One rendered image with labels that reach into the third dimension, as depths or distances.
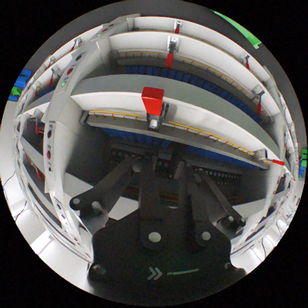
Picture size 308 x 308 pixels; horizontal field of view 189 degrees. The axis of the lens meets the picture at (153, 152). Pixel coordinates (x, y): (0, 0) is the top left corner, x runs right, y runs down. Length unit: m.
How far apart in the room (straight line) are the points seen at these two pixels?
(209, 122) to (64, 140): 0.25
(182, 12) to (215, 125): 0.48
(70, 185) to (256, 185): 0.59
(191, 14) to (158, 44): 0.30
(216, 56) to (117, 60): 0.24
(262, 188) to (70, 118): 0.61
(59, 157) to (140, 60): 0.27
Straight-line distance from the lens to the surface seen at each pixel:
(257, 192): 0.48
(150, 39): 0.27
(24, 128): 0.88
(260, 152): 0.28
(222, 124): 0.15
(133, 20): 0.47
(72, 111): 0.21
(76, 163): 0.24
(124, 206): 0.16
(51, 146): 0.23
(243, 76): 0.33
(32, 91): 0.90
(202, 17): 0.53
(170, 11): 0.53
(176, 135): 0.15
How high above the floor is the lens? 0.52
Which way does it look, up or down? 7 degrees up
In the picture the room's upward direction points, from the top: 168 degrees counter-clockwise
